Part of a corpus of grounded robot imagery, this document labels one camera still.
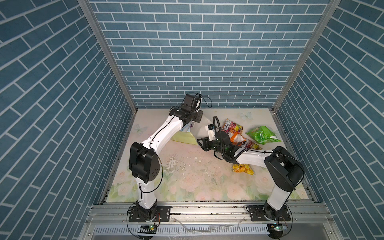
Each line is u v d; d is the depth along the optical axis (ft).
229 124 3.46
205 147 2.58
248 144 3.08
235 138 3.16
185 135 2.74
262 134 2.97
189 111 2.14
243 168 2.77
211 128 2.58
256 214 2.41
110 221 2.38
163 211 2.43
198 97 2.54
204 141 2.63
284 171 1.60
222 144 2.27
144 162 1.56
